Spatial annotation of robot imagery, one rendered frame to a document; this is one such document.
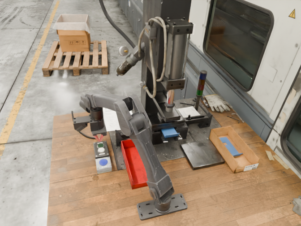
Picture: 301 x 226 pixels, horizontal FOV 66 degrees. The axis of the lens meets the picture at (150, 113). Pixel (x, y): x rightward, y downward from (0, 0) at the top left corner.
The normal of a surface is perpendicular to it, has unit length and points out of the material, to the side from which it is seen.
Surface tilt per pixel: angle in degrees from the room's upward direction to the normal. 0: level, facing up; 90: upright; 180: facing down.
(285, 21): 90
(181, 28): 90
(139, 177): 0
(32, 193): 0
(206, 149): 0
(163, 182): 54
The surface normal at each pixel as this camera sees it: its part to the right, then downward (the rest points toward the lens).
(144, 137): 0.59, -0.11
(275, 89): -0.97, 0.10
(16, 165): 0.04, -0.80
